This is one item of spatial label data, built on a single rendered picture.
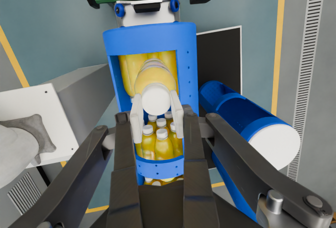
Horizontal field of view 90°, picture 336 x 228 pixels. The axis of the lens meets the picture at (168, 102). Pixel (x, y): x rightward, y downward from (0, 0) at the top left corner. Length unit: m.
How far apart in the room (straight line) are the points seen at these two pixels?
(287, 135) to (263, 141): 0.11
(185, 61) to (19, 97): 0.65
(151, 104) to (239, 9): 1.70
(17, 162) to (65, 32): 1.29
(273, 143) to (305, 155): 2.01
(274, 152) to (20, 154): 1.04
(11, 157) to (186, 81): 0.60
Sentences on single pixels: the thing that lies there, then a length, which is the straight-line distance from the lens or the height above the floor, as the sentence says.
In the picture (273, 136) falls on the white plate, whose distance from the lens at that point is 0.94.
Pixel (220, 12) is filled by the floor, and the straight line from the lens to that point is 1.80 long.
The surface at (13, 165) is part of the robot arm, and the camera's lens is 0.75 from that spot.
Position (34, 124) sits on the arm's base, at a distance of 0.85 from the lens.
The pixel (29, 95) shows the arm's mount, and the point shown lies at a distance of 0.83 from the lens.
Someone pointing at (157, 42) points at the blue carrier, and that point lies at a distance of 0.43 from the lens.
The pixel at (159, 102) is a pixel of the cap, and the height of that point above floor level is 1.46.
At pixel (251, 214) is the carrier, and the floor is 0.90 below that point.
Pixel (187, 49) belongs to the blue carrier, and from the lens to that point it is 0.48.
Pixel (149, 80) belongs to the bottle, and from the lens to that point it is 0.24.
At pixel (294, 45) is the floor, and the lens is 2.20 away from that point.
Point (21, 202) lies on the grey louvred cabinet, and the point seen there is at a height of 0.42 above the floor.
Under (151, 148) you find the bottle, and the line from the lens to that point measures 0.65.
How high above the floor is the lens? 1.67
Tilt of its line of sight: 69 degrees down
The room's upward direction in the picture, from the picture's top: 165 degrees clockwise
